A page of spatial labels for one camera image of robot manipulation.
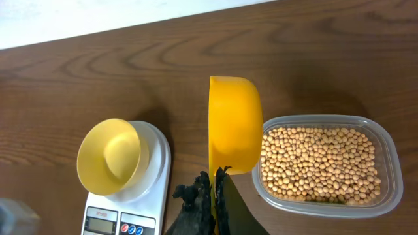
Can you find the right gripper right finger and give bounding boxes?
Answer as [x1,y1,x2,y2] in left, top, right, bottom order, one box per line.
[214,165,271,235]

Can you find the yellow plastic bowl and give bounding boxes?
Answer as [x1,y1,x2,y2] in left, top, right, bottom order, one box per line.
[76,119,150,196]

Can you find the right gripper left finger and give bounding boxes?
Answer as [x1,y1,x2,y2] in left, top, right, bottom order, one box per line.
[165,171,216,235]

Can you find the yellow measuring scoop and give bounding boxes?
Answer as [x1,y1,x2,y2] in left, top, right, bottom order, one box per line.
[208,76,263,234]

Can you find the white digital kitchen scale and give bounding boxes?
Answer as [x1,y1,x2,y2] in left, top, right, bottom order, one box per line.
[81,121,171,235]

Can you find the clear plastic container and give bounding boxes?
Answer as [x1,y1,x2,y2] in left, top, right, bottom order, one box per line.
[252,114,404,219]

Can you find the soybeans in container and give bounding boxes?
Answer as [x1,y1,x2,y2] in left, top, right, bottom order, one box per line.
[260,127,381,205]

